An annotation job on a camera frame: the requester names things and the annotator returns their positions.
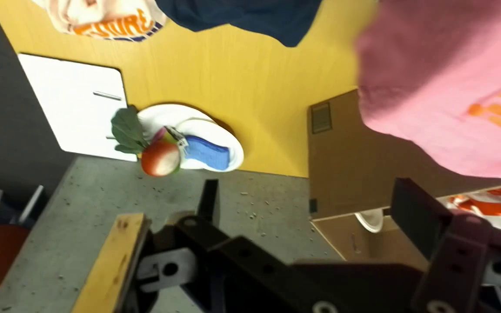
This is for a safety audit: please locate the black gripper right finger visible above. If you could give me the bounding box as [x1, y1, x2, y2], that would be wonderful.
[390, 175, 491, 313]

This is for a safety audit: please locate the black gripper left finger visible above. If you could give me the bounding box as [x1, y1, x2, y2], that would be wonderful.
[174, 177, 345, 313]

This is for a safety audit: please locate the pink shirt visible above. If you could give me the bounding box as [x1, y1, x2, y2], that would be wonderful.
[353, 0, 501, 182]

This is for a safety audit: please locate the navy blue garment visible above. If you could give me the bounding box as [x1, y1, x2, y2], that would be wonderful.
[155, 0, 325, 48]

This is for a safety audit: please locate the peach shirt with orange print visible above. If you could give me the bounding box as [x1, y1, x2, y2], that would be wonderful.
[31, 0, 171, 43]

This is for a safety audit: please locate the white bowl in box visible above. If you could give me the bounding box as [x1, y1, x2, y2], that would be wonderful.
[353, 206, 386, 234]

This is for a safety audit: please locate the blue toy on plate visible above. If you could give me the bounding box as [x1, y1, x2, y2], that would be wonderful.
[183, 135, 233, 173]

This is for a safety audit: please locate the brown cardboard box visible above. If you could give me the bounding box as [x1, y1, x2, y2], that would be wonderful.
[306, 88, 501, 274]

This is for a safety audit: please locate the red toy apple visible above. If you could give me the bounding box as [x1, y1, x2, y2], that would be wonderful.
[139, 126, 183, 178]

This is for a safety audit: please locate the white plate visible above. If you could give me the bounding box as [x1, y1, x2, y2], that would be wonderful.
[136, 102, 247, 173]

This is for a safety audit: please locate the white paper sheet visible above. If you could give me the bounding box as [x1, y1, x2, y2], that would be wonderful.
[16, 50, 139, 163]

